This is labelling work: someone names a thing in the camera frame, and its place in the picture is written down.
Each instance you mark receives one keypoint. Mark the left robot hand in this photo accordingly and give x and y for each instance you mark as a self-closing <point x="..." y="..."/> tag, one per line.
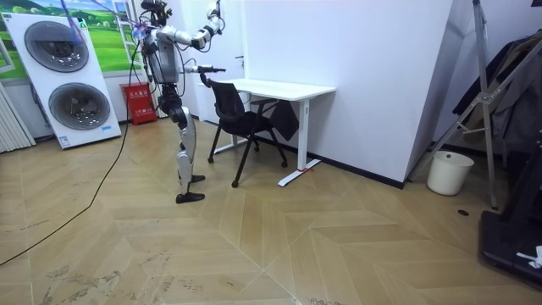
<point x="209" y="69"/>

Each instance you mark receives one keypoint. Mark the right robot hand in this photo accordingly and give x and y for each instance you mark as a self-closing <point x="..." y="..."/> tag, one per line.
<point x="213" y="8"/>

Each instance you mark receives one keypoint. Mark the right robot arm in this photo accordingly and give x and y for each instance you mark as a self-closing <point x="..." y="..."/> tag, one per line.
<point x="182" y="37"/>

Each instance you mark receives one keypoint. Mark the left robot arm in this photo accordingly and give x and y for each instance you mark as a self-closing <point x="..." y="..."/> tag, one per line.
<point x="190" y="69"/>

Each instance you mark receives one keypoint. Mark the robot body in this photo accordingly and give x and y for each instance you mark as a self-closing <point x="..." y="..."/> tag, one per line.
<point x="166" y="59"/>

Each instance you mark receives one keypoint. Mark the black office chair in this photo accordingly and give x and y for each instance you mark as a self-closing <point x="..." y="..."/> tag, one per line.
<point x="237" y="118"/>

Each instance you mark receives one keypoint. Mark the robot legs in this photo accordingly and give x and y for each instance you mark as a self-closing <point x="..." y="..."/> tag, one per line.
<point x="187" y="135"/>

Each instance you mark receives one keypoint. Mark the white desk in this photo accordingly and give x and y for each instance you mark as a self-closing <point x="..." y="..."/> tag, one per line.
<point x="281" y="90"/>

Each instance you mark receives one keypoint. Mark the red fire extinguisher box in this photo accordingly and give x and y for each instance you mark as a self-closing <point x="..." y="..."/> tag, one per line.
<point x="138" y="103"/>

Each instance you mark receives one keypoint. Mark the white washing machine tower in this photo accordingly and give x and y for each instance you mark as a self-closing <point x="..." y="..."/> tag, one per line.
<point x="63" y="80"/>

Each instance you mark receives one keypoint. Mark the white radiator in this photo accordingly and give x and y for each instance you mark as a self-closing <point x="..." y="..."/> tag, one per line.
<point x="10" y="127"/>

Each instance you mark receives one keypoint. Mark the white waste bin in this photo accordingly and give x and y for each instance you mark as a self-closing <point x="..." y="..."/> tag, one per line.
<point x="449" y="173"/>

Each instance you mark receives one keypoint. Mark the silver metal stand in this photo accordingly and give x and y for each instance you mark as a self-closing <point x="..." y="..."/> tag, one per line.
<point x="482" y="101"/>

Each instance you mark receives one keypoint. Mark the small black floor disc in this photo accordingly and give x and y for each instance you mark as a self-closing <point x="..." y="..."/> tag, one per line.
<point x="462" y="212"/>

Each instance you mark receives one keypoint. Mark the dark hanging coats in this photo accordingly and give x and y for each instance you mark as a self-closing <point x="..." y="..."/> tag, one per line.
<point x="514" y="101"/>

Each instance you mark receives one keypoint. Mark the black floor platform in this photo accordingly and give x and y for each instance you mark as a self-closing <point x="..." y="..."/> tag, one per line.
<point x="512" y="241"/>

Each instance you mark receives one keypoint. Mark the green landscape wall poster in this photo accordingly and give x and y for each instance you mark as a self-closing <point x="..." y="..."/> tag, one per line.
<point x="101" y="42"/>

